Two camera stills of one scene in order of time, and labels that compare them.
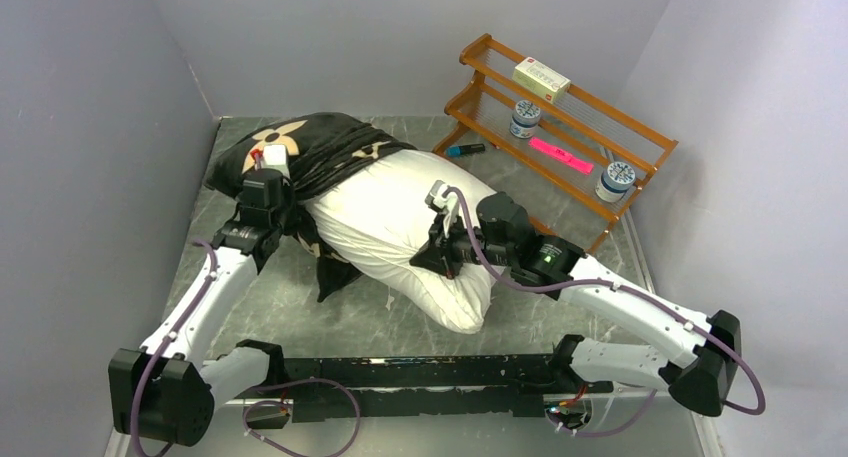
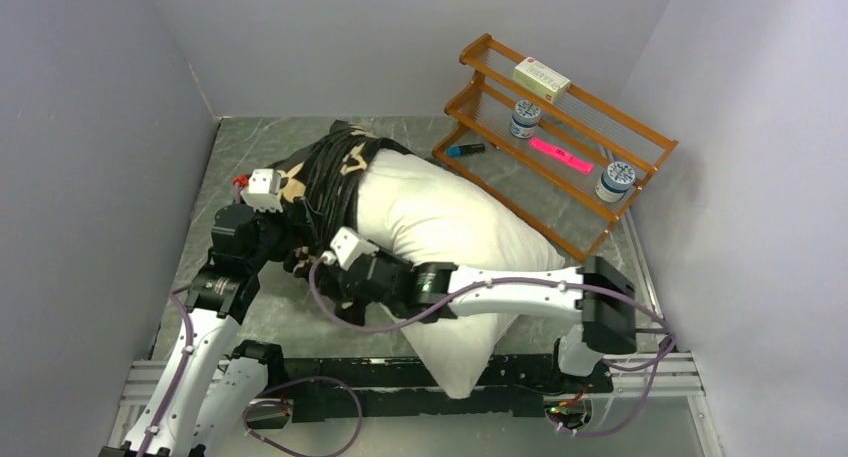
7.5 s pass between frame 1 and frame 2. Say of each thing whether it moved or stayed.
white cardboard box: stayed
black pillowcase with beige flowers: moved
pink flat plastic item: stayed
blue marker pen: stayed
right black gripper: moved
